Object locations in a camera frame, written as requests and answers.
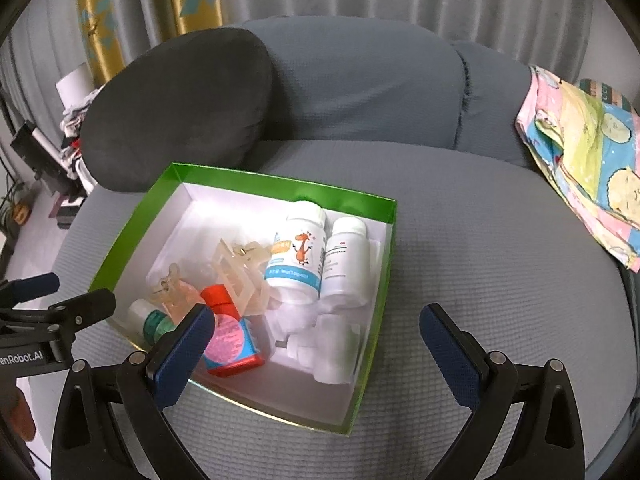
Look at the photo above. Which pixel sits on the red bottle pink label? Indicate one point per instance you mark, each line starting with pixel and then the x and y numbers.
pixel 235 345

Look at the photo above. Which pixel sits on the grey sofa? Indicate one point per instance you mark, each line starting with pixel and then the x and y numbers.
pixel 475 240

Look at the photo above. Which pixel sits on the green cardboard box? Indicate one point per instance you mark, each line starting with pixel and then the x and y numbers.
pixel 135 230

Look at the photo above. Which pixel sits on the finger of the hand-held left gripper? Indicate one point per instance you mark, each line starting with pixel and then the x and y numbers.
pixel 87 307
pixel 30 286

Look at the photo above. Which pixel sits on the person's left hand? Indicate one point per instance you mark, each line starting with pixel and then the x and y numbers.
pixel 20 415

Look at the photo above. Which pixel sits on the pile of clothes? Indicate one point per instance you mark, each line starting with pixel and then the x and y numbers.
pixel 70 120

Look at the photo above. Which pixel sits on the beige rectangular hair clip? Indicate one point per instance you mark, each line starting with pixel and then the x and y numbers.
pixel 240 280

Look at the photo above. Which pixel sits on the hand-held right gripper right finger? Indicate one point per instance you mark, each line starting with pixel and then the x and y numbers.
pixel 450 355

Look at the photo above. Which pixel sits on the white plug-in device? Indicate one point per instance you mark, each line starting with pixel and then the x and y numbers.
pixel 325 350

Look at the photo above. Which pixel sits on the black device with white roll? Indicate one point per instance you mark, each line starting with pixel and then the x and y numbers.
pixel 35 152

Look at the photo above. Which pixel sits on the plain white pill bottle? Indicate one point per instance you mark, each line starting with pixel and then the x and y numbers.
pixel 342 265

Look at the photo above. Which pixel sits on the white board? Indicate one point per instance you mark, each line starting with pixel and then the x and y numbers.
pixel 75 82

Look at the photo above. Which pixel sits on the dark grey cushion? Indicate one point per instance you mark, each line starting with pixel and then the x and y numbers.
pixel 175 110

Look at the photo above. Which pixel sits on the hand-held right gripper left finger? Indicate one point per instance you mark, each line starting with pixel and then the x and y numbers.
pixel 185 355

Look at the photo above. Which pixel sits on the colourful printed blanket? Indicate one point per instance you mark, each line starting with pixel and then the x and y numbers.
pixel 590 160

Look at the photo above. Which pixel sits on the white bottle cartoon label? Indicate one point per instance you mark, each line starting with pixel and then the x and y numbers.
pixel 295 255

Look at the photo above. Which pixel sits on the small green white bottle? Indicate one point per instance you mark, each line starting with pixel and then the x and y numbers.
pixel 150 322

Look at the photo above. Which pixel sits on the small black device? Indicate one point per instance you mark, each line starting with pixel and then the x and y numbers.
pixel 67 217

